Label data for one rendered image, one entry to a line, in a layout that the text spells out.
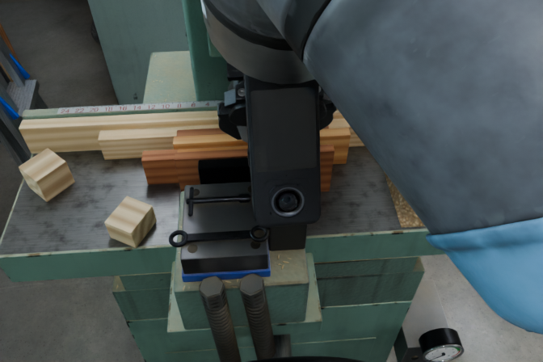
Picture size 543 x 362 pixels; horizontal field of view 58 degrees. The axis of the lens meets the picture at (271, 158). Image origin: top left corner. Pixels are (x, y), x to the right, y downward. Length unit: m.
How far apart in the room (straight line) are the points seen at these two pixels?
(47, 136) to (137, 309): 0.28
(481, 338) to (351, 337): 0.81
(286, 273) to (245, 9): 0.36
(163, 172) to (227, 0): 0.48
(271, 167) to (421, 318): 0.64
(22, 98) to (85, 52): 1.11
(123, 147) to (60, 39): 2.13
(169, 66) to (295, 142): 0.77
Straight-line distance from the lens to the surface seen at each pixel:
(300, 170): 0.32
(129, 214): 0.62
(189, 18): 0.80
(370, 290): 0.76
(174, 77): 1.03
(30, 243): 0.68
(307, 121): 0.31
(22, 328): 1.72
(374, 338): 0.91
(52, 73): 2.58
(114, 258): 0.65
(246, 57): 0.25
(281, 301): 0.55
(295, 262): 0.53
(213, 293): 0.50
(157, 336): 0.85
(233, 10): 0.21
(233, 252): 0.49
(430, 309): 0.92
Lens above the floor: 1.41
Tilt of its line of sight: 46 degrees down
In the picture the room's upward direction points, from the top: straight up
